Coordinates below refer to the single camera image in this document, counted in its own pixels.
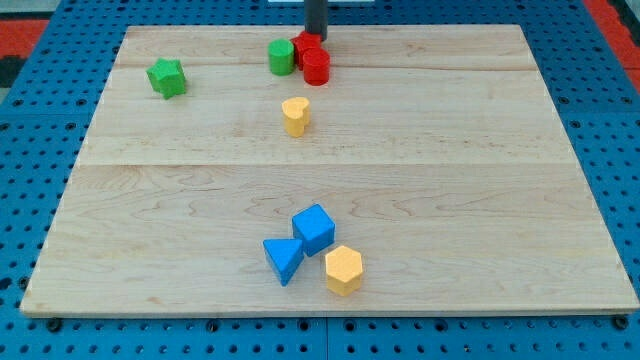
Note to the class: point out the green cylinder block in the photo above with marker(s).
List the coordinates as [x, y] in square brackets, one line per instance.
[281, 57]

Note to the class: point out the yellow heart block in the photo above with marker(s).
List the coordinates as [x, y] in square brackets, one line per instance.
[296, 115]

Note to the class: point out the wooden board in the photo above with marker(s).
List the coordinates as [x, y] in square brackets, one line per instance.
[436, 150]

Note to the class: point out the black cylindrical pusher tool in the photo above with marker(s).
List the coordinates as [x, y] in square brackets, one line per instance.
[316, 17]

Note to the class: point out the blue cube block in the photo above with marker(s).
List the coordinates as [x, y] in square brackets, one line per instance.
[315, 228]

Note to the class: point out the blue triangle block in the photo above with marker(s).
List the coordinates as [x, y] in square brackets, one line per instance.
[284, 257]

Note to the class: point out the yellow hexagon block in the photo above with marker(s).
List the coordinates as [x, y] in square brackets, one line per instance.
[344, 270]

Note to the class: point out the green star block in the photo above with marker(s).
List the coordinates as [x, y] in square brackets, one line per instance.
[167, 77]

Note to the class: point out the red star block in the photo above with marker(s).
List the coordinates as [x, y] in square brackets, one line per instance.
[302, 42]

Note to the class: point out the red cylinder block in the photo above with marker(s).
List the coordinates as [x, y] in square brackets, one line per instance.
[316, 66]

